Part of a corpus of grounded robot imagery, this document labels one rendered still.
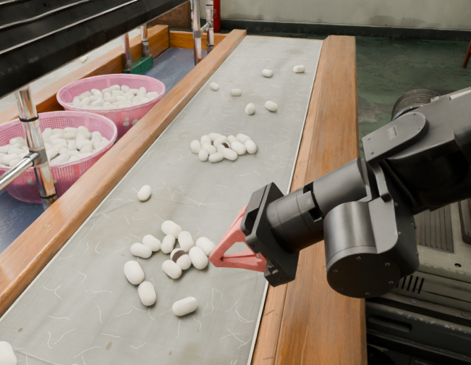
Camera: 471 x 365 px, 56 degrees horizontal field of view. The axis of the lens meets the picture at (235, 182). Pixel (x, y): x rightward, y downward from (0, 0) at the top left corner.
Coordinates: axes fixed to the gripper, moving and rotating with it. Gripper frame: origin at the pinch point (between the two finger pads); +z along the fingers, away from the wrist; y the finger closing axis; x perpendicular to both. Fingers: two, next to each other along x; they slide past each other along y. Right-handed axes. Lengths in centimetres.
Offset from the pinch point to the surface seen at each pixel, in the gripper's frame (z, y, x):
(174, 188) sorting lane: 16.2, -24.4, -3.4
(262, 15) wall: 102, -485, -1
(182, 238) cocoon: 9.6, -9.3, -0.5
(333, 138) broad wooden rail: -5.8, -46.6, 11.3
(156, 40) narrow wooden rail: 50, -125, -31
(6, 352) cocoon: 18.4, 13.3, -7.9
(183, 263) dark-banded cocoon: 8.5, -4.7, 0.8
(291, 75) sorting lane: 7, -93, 4
